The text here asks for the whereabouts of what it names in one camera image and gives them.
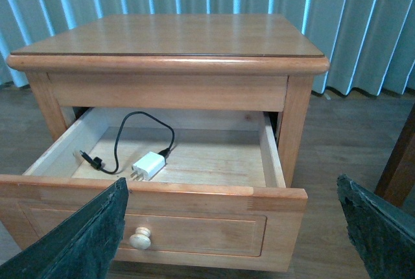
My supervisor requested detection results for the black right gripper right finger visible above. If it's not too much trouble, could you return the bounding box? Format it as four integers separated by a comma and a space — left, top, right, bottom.
337, 175, 414, 278

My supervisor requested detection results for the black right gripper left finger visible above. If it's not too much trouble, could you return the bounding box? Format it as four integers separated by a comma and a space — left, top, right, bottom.
1, 178, 129, 278

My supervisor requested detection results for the black charger cable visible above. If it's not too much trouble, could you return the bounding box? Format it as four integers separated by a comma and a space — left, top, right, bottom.
79, 111, 176, 175

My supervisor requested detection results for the white charger adapter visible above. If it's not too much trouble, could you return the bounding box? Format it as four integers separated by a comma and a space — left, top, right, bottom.
131, 152, 165, 181

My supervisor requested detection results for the wooden drawer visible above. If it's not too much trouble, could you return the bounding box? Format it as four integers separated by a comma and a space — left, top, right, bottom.
1, 108, 307, 272

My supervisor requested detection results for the wooden nightstand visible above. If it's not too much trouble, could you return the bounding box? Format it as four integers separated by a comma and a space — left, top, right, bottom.
6, 14, 330, 185

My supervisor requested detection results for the pale green curtain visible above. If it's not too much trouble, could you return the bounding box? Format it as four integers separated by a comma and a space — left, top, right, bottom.
1, 0, 414, 95

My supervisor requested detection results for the dark wooden furniture frame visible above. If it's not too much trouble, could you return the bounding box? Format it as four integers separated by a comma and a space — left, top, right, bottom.
374, 106, 414, 207

